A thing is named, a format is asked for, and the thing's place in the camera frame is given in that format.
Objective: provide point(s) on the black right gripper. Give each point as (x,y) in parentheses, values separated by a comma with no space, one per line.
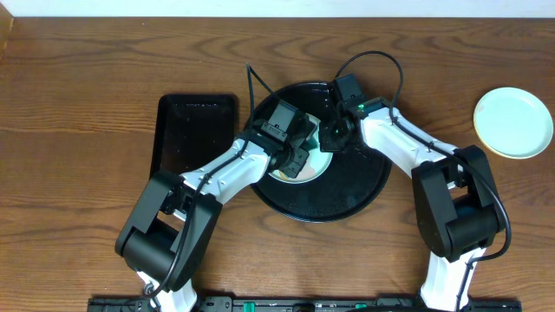
(330,147)

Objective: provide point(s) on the round black tray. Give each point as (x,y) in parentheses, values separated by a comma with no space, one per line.
(352,180)

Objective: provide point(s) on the yellow plastic plate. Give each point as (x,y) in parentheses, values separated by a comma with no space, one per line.
(477,132)

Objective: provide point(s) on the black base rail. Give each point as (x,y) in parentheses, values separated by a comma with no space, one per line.
(228,304)

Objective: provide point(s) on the black rectangular sponge tray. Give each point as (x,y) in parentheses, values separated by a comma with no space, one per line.
(192,130)

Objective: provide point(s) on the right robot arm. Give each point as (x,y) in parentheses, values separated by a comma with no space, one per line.
(458,209)

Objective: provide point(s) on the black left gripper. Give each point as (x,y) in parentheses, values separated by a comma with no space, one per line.
(297,160)

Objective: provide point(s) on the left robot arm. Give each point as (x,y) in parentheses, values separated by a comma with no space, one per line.
(168,231)

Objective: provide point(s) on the light green plate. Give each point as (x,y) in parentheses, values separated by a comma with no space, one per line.
(515,123)
(316,164)

